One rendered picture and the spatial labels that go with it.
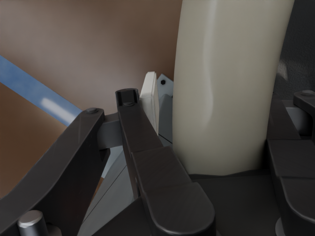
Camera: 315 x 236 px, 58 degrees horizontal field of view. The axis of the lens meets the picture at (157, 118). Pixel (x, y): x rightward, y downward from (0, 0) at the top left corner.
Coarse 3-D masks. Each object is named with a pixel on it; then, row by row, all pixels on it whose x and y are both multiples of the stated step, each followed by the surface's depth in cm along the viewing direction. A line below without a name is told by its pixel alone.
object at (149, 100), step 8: (152, 72) 21; (144, 80) 19; (152, 80) 19; (144, 88) 17; (152, 88) 17; (144, 96) 15; (152, 96) 15; (144, 104) 15; (152, 104) 15; (152, 112) 15; (152, 120) 16
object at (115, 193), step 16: (160, 80) 103; (160, 96) 105; (160, 112) 82; (160, 128) 71; (112, 160) 115; (112, 176) 84; (128, 176) 57; (112, 192) 62; (128, 192) 46; (96, 208) 71; (112, 208) 50; (96, 224) 55
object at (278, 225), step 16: (192, 176) 8; (208, 176) 8; (224, 176) 8; (240, 176) 8; (256, 176) 8; (208, 192) 7; (224, 192) 7; (240, 192) 7; (256, 192) 7; (272, 192) 7; (128, 208) 7; (224, 208) 7; (240, 208) 7; (256, 208) 6; (272, 208) 6; (112, 224) 6; (128, 224) 6; (144, 224) 6; (224, 224) 6; (240, 224) 6; (256, 224) 6; (272, 224) 6
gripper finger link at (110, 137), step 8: (104, 120) 14; (112, 120) 14; (104, 128) 14; (112, 128) 14; (120, 128) 14; (104, 136) 14; (112, 136) 14; (120, 136) 15; (104, 144) 14; (112, 144) 15; (120, 144) 15
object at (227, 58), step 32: (192, 0) 7; (224, 0) 7; (256, 0) 7; (288, 0) 7; (192, 32) 7; (224, 32) 7; (256, 32) 7; (192, 64) 8; (224, 64) 7; (256, 64) 7; (192, 96) 8; (224, 96) 7; (256, 96) 8; (192, 128) 8; (224, 128) 8; (256, 128) 8; (192, 160) 8; (224, 160) 8; (256, 160) 8
